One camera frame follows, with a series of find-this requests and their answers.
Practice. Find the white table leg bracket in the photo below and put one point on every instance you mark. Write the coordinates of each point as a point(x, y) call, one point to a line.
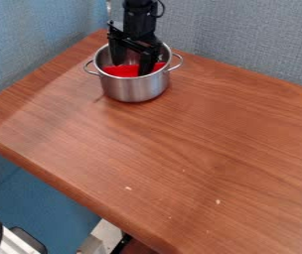
point(102, 240)

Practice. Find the black box on floor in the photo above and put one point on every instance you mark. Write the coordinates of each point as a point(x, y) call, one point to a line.
point(27, 237)

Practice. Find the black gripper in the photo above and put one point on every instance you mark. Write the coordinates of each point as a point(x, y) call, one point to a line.
point(136, 33)

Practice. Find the silver metal pot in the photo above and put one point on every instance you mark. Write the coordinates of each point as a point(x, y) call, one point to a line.
point(133, 88)

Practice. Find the white ribbed radiator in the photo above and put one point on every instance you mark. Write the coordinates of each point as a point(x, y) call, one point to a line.
point(2, 239)

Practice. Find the red object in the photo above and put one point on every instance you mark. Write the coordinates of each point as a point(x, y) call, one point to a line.
point(125, 70)

